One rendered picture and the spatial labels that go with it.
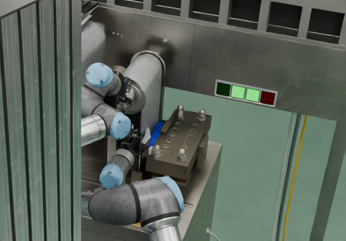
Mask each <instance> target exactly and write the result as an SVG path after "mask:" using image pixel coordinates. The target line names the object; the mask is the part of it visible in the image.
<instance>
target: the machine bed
mask: <svg viewBox="0 0 346 241"><path fill-rule="evenodd" d="M208 145H209V146H208V148H207V154H206V159H205V161H204V164H203V166H202V168H201V170H198V169H196V165H195V167H194V170H193V172H192V174H191V176H190V178H189V180H188V183H187V185H186V186H184V185H179V184H177V185H178V187H179V189H180V191H181V194H182V197H183V202H185V203H190V204H193V205H194V206H193V208H189V207H186V206H184V209H183V212H182V213H181V214H180V217H181V219H180V221H179V223H178V229H179V232H180V236H181V239H182V241H185V240H186V237H187V235H188V232H189V230H190V228H191V225H192V223H193V220H194V218H195V215H196V213H197V211H198V208H199V205H200V203H201V200H202V198H203V195H204V193H205V190H206V188H207V186H208V183H209V181H210V178H211V176H212V174H213V171H214V169H215V166H216V164H217V161H218V159H219V156H220V154H221V151H222V144H220V143H215V142H210V141H208ZM104 162H105V138H103V139H101V140H98V141H95V142H93V143H90V144H88V145H85V146H83V147H81V178H84V179H88V180H92V181H96V182H100V180H99V177H100V174H101V172H102V170H103V168H104ZM131 173H132V170H131V169H130V170H129V171H128V173H127V174H126V184H127V183H132V182H137V180H133V179H131ZM151 176H152V172H150V171H148V172H147V173H146V175H145V177H144V178H143V180H147V179H152V178H151ZM99 187H101V186H98V185H93V184H89V183H85V182H81V191H85V190H90V189H94V188H99ZM81 225H84V226H88V227H92V228H96V229H100V230H104V231H108V232H112V233H116V234H120V235H124V236H128V237H132V238H136V239H140V240H144V241H150V237H149V234H148V233H146V232H145V231H143V230H142V228H140V227H136V226H132V225H122V226H119V225H109V224H105V223H99V222H96V221H95V220H94V219H92V218H91V217H88V216H83V215H82V216H81Z"/></svg>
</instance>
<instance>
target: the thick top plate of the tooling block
mask: <svg viewBox="0 0 346 241"><path fill-rule="evenodd" d="M176 109H177V108H175V110H174V111H173V113H172V115H171V117H170V118H169V120H171V121H172V126H171V127H170V129H169V131H168V133H167V134H166V135H159V137H158V139H157V141H156V142H155V144H154V146H155V145H159V146H160V150H161V156H160V157H159V158H154V157H153V156H152V155H150V154H149V155H148V156H147V158H146V171H150V172H153V173H158V174H163V175H167V176H171V177H176V178H180V179H184V180H186V179H187V177H188V175H189V173H190V170H191V168H192V166H193V164H194V162H195V160H196V158H197V153H198V146H199V144H200V142H201V139H202V137H203V135H204V134H208V132H209V130H210V127H211V120H212V116H211V115H206V120H198V119H197V117H198V114H199V113H197V112H192V111H187V110H184V115H183V116H177V115H176ZM154 146H153V147H154ZM180 149H184V150H185V154H186V161H184V162H179V161H178V160H177V155H178V152H179V150H180Z"/></svg>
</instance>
